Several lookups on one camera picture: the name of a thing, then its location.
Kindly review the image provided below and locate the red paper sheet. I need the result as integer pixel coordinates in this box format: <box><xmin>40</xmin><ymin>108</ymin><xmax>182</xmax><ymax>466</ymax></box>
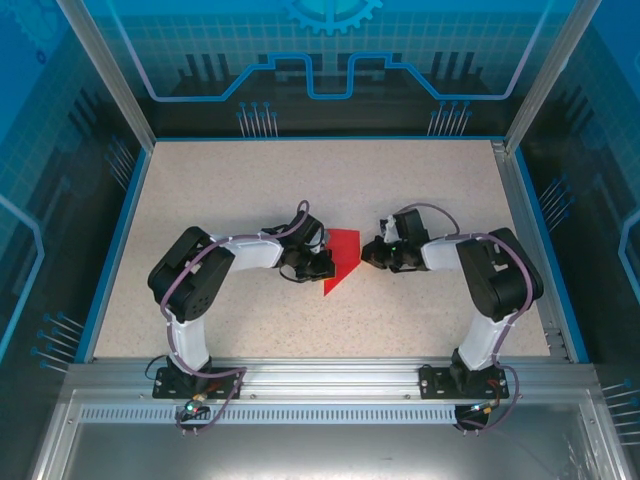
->
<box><xmin>322</xmin><ymin>228</ymin><xmax>364</xmax><ymax>297</ymax></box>

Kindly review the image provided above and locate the blue table edge strip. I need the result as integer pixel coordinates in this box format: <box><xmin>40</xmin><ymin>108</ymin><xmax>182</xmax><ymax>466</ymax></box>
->
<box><xmin>508</xmin><ymin>148</ymin><xmax>592</xmax><ymax>365</ymax></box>
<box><xmin>81</xmin><ymin>147</ymin><xmax>154</xmax><ymax>365</ymax></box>

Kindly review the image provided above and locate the yellow power connector with LED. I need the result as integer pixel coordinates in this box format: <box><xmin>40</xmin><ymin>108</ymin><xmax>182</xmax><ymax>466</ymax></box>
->
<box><xmin>180</xmin><ymin>393</ymin><xmax>210</xmax><ymax>420</ymax></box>
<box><xmin>467</xmin><ymin>399</ymin><xmax>503</xmax><ymax>417</ymax></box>

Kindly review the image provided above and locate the grey metal tray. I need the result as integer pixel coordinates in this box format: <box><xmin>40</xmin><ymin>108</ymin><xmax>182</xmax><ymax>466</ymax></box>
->
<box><xmin>29</xmin><ymin>389</ymin><xmax>621</xmax><ymax>480</ymax></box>

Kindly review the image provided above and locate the blue grid print side panel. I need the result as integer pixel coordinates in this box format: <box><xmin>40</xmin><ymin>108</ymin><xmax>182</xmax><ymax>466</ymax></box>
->
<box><xmin>509</xmin><ymin>0</ymin><xmax>640</xmax><ymax>480</ymax></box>
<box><xmin>0</xmin><ymin>0</ymin><xmax>151</xmax><ymax>480</ymax></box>

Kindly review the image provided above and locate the blue gear print panel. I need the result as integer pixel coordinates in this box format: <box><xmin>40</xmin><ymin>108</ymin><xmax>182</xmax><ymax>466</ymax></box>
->
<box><xmin>84</xmin><ymin>0</ymin><xmax>574</xmax><ymax>139</ymax></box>

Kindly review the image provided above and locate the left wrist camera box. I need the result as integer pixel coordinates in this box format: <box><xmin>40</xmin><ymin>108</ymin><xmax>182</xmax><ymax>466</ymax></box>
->
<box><xmin>284</xmin><ymin>213</ymin><xmax>327</xmax><ymax>251</ymax></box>

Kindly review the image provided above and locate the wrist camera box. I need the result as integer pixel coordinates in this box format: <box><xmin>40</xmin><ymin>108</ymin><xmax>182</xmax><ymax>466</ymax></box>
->
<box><xmin>378</xmin><ymin>208</ymin><xmax>430</xmax><ymax>246</ymax></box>
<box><xmin>284</xmin><ymin>213</ymin><xmax>327</xmax><ymax>251</ymax></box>

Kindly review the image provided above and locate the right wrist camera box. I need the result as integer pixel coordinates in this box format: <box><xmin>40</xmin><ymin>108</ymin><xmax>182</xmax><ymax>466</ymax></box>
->
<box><xmin>378</xmin><ymin>208</ymin><xmax>430</xmax><ymax>246</ymax></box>

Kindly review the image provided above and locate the long aluminium base rail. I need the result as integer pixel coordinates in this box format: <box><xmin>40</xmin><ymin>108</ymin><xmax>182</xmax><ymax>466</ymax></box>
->
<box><xmin>64</xmin><ymin>357</ymin><xmax>601</xmax><ymax>401</ymax></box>

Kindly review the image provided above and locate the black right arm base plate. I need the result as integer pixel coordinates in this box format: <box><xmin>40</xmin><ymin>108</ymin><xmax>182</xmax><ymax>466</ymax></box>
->
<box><xmin>418</xmin><ymin>364</ymin><xmax>516</xmax><ymax>401</ymax></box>

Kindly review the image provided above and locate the aluminium table side rail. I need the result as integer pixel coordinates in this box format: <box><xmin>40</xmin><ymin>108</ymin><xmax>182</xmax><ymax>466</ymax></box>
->
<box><xmin>492</xmin><ymin>139</ymin><xmax>571</xmax><ymax>362</ymax></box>

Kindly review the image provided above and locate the slotted aluminium cable duct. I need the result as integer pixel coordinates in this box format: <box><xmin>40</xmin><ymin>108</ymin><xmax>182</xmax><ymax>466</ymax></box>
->
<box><xmin>77</xmin><ymin>405</ymin><xmax>461</xmax><ymax>426</ymax></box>

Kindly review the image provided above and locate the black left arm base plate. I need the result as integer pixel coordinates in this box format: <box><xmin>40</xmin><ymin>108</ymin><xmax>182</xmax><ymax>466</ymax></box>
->
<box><xmin>152</xmin><ymin>367</ymin><xmax>245</xmax><ymax>400</ymax></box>

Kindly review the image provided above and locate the aluminium frame post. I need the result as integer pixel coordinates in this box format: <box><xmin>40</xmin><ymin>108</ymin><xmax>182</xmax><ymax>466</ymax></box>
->
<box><xmin>53</xmin><ymin>0</ymin><xmax>157</xmax><ymax>151</ymax></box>
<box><xmin>502</xmin><ymin>0</ymin><xmax>601</xmax><ymax>154</ymax></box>

